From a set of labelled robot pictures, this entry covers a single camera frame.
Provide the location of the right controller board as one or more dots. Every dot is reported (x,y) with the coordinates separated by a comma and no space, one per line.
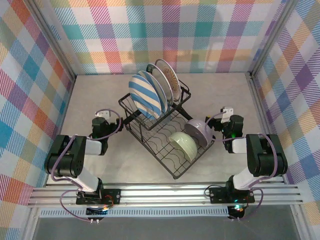
(237,210)

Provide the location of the white plate blue striped rim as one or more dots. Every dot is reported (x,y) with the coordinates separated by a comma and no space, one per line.
(164,100)

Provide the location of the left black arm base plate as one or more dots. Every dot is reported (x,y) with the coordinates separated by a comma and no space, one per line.
(115,196)

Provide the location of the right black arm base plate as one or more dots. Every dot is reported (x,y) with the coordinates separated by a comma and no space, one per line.
(217,195)

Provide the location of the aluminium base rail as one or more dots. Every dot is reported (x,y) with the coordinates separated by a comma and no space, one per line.
(160,196)

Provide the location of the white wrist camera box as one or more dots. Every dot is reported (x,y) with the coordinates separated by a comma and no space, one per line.
(226,113)
(102,113)

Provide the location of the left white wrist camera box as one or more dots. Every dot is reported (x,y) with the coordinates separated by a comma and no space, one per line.
(102,113)

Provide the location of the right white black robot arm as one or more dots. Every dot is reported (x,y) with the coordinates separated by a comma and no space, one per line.
(265,155)

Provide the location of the pale green bowl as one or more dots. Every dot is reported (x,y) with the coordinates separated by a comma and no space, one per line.
(185,145)

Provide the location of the white plate green lettered rim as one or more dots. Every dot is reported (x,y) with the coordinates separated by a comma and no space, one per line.
(158,75)

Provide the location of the left aluminium frame post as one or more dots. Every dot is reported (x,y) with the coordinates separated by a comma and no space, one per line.
(53,40)

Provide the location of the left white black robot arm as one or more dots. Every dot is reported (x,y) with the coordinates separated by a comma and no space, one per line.
(62,160)

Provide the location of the white plate brown sunburst pattern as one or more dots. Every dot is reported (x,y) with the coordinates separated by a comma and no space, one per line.
(171,77)

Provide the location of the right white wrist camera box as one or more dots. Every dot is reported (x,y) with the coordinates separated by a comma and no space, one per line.
(226,113)

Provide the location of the right aluminium frame post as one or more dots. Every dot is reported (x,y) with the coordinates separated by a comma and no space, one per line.
(281,20)

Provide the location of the aluminium frame post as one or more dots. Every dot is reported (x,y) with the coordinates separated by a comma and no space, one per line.
(281,20)
(53,40)

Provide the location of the left controller board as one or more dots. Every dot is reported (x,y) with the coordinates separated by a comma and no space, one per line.
(97,212)

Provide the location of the purple bowl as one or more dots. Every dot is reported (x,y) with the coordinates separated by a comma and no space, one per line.
(197,130)

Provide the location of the controller board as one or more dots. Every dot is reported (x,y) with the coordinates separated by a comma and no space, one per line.
(97,212)
(237,210)

